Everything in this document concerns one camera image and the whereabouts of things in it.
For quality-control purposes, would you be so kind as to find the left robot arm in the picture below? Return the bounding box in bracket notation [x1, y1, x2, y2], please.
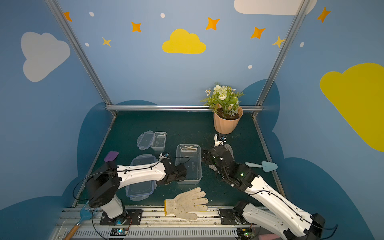
[86, 158, 187, 226]

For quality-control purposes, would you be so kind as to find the right circuit board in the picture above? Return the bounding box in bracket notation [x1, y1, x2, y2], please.
[237, 228, 256, 240]

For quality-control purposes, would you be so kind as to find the large lunch box lid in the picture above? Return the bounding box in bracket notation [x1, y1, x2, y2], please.
[125, 154, 158, 202]

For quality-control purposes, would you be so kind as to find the blue rake wooden handle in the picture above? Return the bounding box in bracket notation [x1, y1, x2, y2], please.
[64, 201, 92, 240]

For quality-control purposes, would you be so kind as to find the purple silicone spatula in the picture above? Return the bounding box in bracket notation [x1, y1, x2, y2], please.
[104, 151, 119, 163]

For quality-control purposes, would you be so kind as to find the aluminium front rail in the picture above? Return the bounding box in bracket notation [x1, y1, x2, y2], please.
[49, 205, 310, 240]

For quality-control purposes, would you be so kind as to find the teal silicone spatula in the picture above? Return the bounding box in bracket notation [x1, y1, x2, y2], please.
[245, 161, 278, 173]

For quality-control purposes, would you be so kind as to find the aluminium frame left post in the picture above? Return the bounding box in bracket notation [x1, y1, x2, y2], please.
[45, 0, 113, 107]

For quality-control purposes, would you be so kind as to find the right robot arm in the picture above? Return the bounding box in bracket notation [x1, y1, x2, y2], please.
[202, 145, 325, 240]

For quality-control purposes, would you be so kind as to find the aluminium frame right post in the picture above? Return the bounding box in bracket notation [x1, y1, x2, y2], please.
[252, 0, 311, 120]

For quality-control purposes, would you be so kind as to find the left circuit board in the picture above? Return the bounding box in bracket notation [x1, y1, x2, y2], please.
[110, 229, 128, 237]

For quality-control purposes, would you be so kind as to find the aluminium frame post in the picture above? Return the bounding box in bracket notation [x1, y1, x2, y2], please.
[252, 0, 311, 120]
[45, 0, 113, 107]

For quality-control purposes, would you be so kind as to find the small clear lunch box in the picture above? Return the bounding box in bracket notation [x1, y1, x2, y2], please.
[152, 132, 167, 152]

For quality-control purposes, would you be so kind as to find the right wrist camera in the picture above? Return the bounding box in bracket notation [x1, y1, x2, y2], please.
[214, 134, 227, 147]

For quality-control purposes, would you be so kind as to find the aluminium frame rear bar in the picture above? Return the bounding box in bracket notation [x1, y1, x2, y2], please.
[105, 104, 264, 113]

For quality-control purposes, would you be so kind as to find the purple pink toy shovel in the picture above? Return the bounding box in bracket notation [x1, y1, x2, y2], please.
[258, 234, 280, 240]

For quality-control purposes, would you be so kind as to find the large clear lunch box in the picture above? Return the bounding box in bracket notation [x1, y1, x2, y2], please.
[176, 144, 202, 185]

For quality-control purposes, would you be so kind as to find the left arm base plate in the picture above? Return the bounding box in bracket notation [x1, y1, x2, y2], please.
[100, 209, 143, 226]

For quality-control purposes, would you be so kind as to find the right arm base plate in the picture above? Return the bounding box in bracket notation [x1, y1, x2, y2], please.
[218, 209, 245, 225]

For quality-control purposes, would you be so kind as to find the white knit work glove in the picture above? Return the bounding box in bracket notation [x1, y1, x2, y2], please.
[164, 187, 209, 221]

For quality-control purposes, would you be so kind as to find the potted artificial flower plant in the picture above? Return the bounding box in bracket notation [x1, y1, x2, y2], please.
[201, 84, 244, 135]

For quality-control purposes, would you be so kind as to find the circuit board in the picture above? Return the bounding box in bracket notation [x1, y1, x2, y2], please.
[237, 228, 256, 240]
[110, 229, 128, 237]

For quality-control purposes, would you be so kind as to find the small lunch box lid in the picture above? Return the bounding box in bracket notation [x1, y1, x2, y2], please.
[137, 131, 155, 151]

